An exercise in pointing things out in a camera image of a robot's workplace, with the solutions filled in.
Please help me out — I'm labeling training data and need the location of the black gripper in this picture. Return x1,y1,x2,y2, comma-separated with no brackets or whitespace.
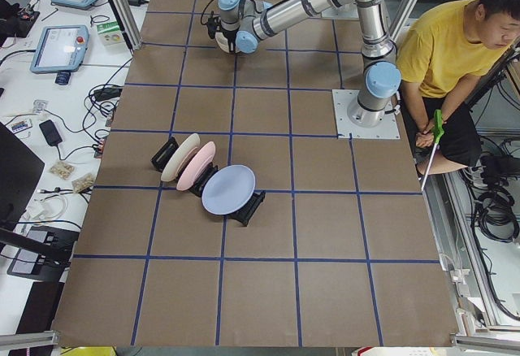
206,11,240,53

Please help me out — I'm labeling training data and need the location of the white bowl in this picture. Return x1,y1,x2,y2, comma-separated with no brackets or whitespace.
215,32,231,54

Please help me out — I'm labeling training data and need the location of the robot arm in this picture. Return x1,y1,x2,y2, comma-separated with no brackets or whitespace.
201,0,401,128

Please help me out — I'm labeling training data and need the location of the black power adapter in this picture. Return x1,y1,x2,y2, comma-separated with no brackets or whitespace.
127,0,149,7

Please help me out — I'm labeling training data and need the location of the pink plate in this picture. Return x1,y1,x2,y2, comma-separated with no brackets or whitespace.
176,141,216,191

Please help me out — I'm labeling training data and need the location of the green white carton box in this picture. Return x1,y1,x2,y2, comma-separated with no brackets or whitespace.
96,21,124,46

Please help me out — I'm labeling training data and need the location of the cream plate in rack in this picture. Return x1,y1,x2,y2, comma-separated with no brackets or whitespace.
161,133,200,182

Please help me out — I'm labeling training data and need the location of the blue plate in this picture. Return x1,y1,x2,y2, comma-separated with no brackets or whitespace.
201,165,256,215

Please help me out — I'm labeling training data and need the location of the black dish rack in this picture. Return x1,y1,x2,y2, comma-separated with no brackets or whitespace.
150,137,266,227

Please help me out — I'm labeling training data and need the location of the black phone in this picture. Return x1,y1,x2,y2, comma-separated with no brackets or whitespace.
39,119,63,146

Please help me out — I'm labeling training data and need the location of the person in yellow shirt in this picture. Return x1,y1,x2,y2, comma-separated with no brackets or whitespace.
396,0,519,176

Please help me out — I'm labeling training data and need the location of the black laptop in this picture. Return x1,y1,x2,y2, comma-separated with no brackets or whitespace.
0,124,45,231

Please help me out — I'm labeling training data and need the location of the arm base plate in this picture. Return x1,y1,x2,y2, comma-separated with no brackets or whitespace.
332,89,401,140

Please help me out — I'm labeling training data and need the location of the aluminium frame post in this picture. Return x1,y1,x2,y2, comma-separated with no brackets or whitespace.
108,0,142,51

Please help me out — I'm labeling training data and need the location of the green handled grabber stick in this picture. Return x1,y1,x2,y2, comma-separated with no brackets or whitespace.
419,108,444,191

